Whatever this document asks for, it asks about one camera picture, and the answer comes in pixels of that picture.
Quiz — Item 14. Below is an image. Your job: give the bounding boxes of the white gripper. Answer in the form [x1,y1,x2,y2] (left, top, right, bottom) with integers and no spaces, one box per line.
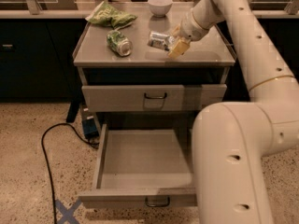
[167,11,208,59]

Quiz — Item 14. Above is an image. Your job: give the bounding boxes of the silver blue redbull can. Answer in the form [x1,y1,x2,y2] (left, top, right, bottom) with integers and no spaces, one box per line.
[148,31,175,51]

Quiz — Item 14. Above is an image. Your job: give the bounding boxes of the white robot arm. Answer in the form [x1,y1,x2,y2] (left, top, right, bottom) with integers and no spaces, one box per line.
[168,0,299,224]

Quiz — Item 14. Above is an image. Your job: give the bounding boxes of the green soda can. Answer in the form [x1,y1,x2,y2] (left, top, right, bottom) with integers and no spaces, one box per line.
[107,30,133,57]

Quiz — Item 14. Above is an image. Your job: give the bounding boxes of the closed grey upper drawer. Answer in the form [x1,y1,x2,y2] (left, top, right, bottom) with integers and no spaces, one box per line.
[82,84,227,112]

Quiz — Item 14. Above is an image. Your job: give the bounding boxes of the grey drawer cabinet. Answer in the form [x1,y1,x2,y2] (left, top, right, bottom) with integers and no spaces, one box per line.
[74,3,235,129]

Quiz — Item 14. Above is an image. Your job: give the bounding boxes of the open grey lower drawer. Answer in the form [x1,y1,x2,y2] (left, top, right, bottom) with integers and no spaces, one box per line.
[79,125,197,208]

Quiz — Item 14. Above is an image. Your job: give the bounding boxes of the white ceramic bowl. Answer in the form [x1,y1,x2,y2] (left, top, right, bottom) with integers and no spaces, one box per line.
[148,0,173,17]

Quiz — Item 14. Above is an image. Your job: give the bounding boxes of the green chip bag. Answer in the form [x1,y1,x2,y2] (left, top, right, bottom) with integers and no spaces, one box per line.
[85,1,136,30]

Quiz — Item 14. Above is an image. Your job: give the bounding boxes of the blue power box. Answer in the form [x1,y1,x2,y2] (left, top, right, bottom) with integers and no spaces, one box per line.
[80,105,99,139]

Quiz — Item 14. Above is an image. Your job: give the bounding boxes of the dark counter cabinets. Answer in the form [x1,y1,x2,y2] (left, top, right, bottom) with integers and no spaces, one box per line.
[0,19,298,103]

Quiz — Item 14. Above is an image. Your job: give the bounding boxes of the blue tape cross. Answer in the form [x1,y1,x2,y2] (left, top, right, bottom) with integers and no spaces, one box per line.
[55,200,81,224]

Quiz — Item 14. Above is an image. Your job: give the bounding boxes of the black cable left floor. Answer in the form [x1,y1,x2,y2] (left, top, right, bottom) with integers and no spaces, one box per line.
[41,122,100,224]

